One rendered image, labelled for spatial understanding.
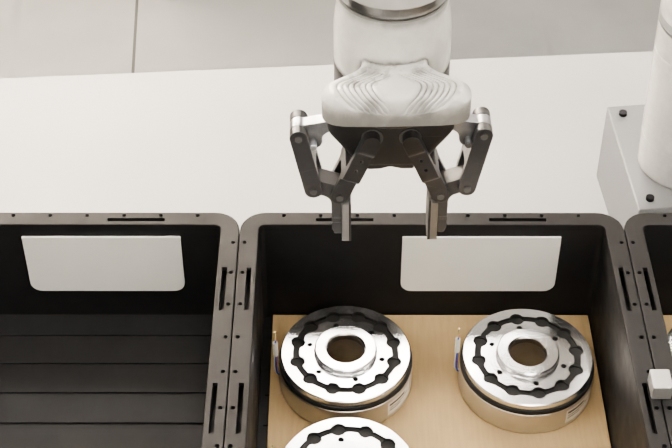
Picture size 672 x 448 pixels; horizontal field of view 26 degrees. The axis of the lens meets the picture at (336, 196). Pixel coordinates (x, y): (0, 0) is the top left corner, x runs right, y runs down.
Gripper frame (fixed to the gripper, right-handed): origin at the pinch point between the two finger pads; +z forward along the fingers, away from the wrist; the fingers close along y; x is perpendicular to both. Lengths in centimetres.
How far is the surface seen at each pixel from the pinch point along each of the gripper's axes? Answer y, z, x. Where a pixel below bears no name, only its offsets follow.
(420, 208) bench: -5.0, 30.7, -34.5
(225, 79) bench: 16, 31, -57
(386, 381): 0.1, 14.8, 2.5
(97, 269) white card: 22.9, 12.1, -7.5
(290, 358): 7.4, 14.3, 0.4
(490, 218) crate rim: -8.4, 7.7, -8.0
